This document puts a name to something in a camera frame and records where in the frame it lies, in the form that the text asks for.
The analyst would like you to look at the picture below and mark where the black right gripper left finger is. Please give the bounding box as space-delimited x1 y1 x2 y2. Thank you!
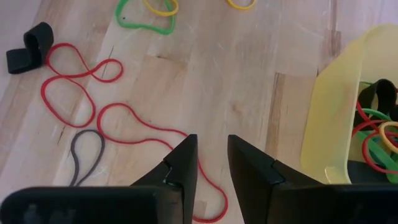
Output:
0 133 199 224

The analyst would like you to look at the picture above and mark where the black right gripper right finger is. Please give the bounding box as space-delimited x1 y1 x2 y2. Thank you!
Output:
227 134 398 224

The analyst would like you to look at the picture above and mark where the long red rubber band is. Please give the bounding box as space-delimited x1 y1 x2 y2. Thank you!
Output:
96 102 229 224

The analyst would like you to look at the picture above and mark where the yellow translucent plastic bin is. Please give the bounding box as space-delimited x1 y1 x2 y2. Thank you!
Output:
299 22 398 185

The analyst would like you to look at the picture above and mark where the wide green rubber band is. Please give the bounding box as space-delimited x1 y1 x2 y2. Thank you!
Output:
114 0 177 36
355 129 398 184

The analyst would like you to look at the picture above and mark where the thin green rubber band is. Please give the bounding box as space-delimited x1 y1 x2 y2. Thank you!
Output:
360 107 393 123

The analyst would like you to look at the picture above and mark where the short wide black rubber band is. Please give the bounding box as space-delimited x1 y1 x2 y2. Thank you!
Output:
354 78 398 127

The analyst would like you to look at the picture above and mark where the dark gray rubber band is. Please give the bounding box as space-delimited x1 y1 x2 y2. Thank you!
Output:
70 129 106 187

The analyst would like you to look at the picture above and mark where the long yellow rubber band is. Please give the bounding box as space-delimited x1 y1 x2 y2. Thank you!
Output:
142 0 180 17

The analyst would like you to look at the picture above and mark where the long wide black rubber band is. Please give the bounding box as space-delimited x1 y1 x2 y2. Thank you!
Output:
6 21 55 75

